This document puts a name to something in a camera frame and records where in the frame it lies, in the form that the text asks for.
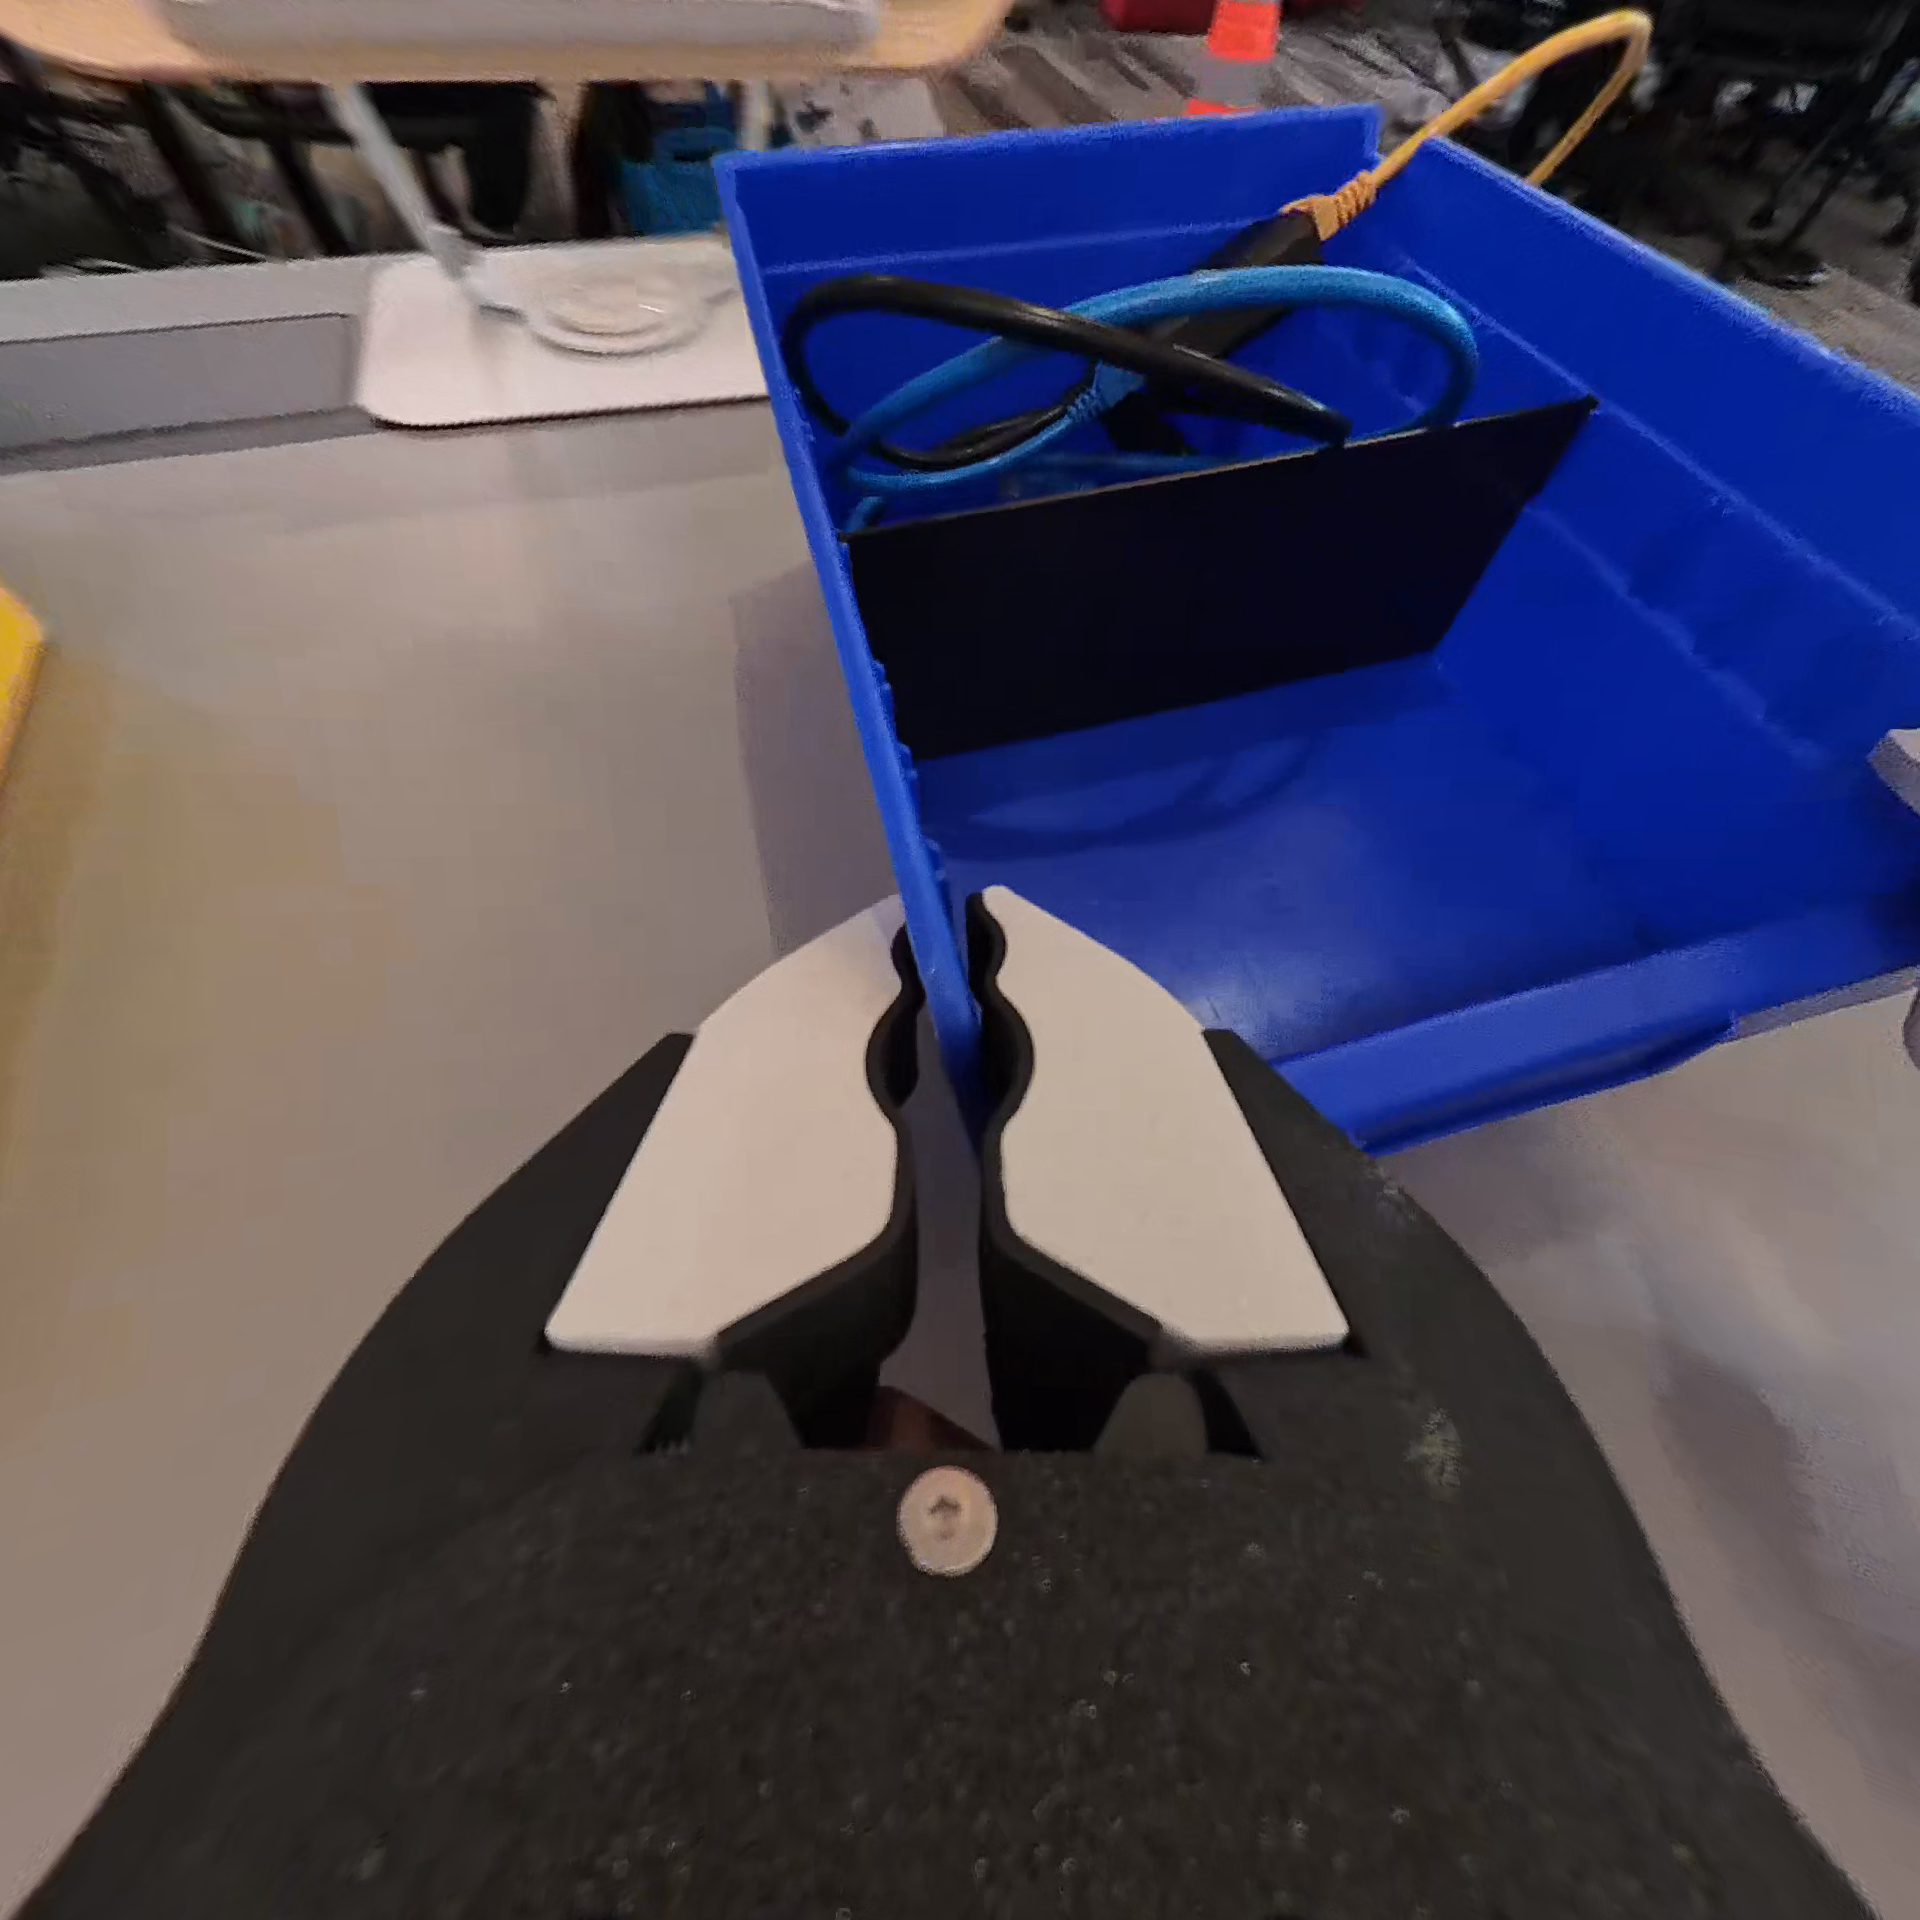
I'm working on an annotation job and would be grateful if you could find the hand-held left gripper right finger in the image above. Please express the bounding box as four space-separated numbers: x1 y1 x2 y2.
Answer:
965 885 1355 1448

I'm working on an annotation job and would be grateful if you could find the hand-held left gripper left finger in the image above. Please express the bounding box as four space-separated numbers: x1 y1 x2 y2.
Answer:
543 899 932 1448

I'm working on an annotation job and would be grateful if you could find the blue plastic bin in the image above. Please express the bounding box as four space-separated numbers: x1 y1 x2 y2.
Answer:
711 102 1920 1160

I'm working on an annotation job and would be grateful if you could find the blue ethernet cable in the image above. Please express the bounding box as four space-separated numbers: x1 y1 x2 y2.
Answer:
822 261 1484 499

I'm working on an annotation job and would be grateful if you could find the orange ethernet cable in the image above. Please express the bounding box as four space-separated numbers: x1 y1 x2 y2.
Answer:
1284 5 1662 248

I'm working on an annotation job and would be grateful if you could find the yellow plastic bin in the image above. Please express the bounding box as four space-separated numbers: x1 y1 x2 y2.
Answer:
0 581 49 758

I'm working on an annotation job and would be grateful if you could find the black ethernet cable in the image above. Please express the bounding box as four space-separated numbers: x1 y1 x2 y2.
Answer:
777 192 1355 456

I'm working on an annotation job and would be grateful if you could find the black bin divider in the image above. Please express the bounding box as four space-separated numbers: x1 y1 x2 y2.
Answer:
837 393 1602 762

